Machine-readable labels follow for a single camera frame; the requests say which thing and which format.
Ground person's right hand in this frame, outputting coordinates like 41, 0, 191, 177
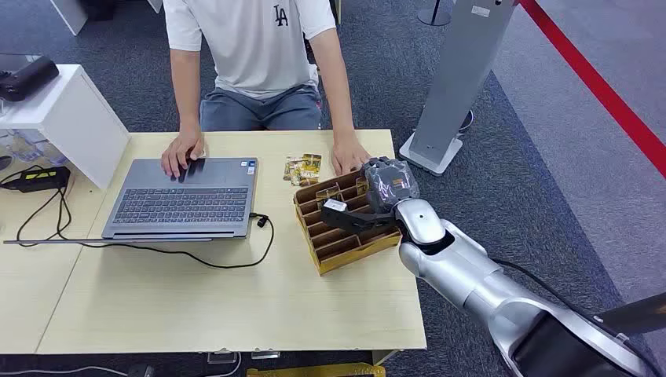
160, 129, 206, 181

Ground person's left hand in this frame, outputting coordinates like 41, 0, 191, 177
331, 132, 372, 177

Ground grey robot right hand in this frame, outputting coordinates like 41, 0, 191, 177
362, 156, 420, 215

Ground brown slotted card box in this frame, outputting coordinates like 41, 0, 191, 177
293, 169, 403, 276

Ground person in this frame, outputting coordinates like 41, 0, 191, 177
159, 0, 372, 181

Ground pile of golden cards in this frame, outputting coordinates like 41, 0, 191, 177
283, 153, 323, 187

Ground grey laptop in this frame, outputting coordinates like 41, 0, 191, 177
4, 157, 259, 246

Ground white shelf box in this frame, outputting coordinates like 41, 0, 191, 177
0, 64, 132, 191

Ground grey kiosk stand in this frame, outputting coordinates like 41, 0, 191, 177
399, 0, 519, 178

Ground black power adapter yellow label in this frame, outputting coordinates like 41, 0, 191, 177
0, 166, 71, 194

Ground clear water bottles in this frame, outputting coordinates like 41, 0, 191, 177
0, 129, 68, 167

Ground black pouch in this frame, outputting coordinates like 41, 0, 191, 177
0, 55, 60, 103

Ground white furniture panel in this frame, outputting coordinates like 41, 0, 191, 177
50, 0, 89, 37

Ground yellow box under table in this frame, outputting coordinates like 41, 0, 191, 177
246, 363, 386, 377

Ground black robot body bar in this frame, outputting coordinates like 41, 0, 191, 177
593, 293, 666, 337

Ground black laptop power cable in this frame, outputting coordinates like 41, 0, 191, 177
14, 186, 275, 270

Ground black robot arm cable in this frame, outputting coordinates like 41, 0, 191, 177
491, 258, 666, 377

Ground white floor cable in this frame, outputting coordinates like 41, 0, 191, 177
0, 353, 243, 377

